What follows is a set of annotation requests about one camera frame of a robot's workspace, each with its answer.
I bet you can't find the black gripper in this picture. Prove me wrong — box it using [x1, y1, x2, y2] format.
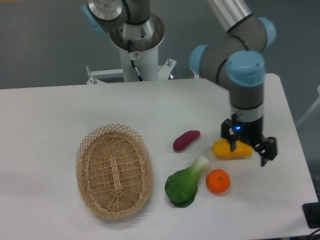
[221, 113, 278, 167]

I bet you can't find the green bok choy vegetable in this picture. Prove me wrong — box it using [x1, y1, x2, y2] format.
[164, 156, 209, 208]

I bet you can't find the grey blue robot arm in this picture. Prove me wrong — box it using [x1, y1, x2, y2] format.
[81, 0, 278, 165]

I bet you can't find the yellow mango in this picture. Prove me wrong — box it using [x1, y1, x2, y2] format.
[212, 139, 253, 160]

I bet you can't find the orange tangerine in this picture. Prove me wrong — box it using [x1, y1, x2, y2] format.
[205, 169, 231, 195]

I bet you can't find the purple sweet potato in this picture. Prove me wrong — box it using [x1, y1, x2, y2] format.
[172, 130, 201, 152]

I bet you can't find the black device at edge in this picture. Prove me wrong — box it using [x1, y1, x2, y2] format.
[302, 202, 320, 229]

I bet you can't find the woven wicker basket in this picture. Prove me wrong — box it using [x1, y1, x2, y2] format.
[75, 124, 154, 220]

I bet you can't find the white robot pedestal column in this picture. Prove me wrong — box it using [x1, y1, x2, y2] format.
[118, 46, 159, 82]

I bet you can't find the black cable on pedestal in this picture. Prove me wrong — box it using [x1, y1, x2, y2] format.
[127, 39, 145, 82]

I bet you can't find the white metal base frame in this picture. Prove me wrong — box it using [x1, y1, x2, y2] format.
[85, 58, 201, 85]

